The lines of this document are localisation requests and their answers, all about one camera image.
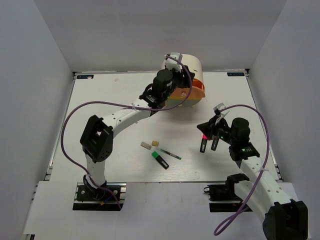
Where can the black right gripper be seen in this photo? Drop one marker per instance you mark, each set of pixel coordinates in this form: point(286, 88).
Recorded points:
point(209, 128)

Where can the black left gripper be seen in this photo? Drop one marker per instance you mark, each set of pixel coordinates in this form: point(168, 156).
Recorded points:
point(185, 82)

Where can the pink highlighter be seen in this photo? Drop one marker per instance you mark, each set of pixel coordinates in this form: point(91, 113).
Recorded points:
point(203, 144)

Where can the orange highlighter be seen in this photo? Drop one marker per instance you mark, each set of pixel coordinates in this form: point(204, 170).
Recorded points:
point(214, 144)

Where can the round cream drawer cabinet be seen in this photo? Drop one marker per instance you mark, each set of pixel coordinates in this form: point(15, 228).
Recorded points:
point(198, 86)

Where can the green pen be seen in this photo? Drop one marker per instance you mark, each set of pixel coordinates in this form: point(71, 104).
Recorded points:
point(168, 153)

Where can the green highlighter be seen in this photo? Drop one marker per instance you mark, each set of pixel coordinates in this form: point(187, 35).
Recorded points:
point(160, 160)

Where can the grey eraser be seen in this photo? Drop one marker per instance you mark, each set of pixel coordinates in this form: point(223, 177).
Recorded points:
point(145, 145)

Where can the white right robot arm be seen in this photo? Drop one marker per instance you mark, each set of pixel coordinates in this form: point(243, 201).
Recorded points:
point(282, 217)

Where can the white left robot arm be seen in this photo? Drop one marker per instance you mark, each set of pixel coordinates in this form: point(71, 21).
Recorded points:
point(99, 133)

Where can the tan eraser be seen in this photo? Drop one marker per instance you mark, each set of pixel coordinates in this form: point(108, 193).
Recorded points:
point(155, 143)

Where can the blue label right corner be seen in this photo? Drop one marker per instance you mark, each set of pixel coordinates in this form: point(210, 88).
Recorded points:
point(235, 74)

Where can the blue label corner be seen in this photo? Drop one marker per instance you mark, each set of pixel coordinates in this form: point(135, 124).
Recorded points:
point(235, 74)
point(85, 77)

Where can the blue label left corner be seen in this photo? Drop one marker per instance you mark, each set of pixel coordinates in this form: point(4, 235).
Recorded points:
point(85, 77)

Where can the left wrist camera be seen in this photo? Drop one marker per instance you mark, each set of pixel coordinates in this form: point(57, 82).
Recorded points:
point(172, 62)

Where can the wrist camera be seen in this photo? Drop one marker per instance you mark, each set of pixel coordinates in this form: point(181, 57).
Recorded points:
point(172, 62)
point(220, 112)

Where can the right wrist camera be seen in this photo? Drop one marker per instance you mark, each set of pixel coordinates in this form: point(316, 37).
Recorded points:
point(220, 112)

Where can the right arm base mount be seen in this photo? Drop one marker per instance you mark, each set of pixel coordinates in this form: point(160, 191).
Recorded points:
point(220, 200)

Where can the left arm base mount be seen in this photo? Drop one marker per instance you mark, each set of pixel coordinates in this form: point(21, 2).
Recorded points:
point(103, 201)

